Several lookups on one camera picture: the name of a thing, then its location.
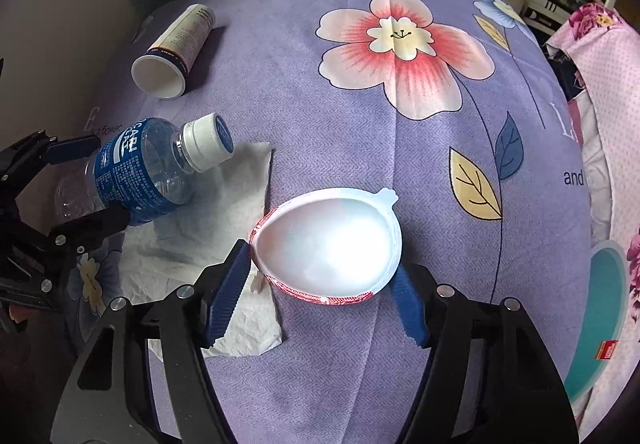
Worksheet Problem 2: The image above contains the purple floral tablecloth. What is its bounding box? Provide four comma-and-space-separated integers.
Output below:
65, 0, 603, 444

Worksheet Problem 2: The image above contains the teal plastic bin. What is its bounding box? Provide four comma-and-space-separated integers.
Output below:
562, 239, 631, 401

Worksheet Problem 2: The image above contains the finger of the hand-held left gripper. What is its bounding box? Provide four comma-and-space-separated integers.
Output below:
47, 205, 132, 259
0, 130, 102, 197

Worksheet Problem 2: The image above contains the white paper cup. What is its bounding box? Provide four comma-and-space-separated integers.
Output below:
130, 4, 217, 101

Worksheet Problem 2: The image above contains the clear water bottle blue label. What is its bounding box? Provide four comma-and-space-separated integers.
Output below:
54, 112, 235, 227

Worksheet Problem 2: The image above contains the white tissue paper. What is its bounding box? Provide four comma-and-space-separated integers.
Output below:
119, 140, 287, 359

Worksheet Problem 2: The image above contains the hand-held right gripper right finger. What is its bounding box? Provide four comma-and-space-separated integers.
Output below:
390, 263, 582, 444

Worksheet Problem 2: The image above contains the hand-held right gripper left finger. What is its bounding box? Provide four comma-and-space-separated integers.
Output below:
50, 239, 252, 444

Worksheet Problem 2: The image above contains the pink floral blanket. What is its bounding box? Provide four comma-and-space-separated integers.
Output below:
544, 2, 640, 444

